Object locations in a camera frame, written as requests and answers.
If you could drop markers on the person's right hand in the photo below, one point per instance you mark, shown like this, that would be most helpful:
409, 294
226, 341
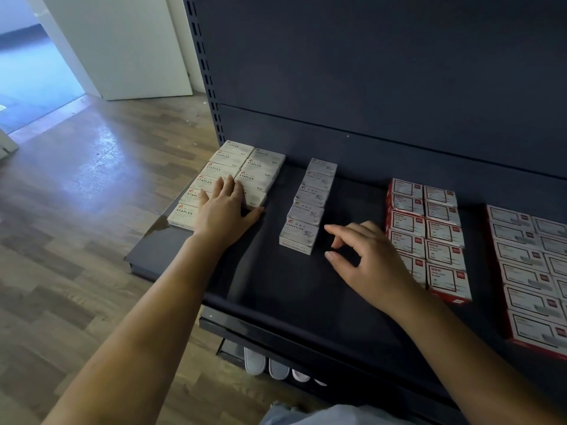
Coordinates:
376, 274

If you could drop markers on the person's left hand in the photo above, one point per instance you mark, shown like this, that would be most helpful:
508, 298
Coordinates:
223, 218

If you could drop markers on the dark metal shelf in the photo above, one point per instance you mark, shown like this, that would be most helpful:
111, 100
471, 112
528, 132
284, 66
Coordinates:
381, 75

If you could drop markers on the person's right forearm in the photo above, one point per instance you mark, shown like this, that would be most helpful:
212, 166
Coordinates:
469, 367

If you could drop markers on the person's left forearm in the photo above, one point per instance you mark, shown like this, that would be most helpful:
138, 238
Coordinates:
133, 341

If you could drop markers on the person's grey clothing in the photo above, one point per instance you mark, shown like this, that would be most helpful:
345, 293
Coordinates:
337, 415

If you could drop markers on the pink slipper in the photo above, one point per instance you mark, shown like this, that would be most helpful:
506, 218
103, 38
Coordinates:
302, 376
319, 382

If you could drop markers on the grey slipper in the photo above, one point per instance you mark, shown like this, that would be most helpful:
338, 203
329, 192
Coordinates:
278, 370
254, 362

